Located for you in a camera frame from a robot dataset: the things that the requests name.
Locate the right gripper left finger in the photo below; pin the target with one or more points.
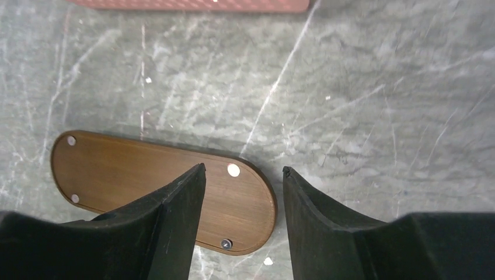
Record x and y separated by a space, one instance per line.
152 237

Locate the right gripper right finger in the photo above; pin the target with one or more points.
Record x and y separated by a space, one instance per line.
329 240

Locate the brown wooden oval tray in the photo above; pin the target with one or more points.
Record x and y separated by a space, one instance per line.
101 172

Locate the pink plastic basket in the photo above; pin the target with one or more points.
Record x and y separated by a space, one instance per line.
278 6

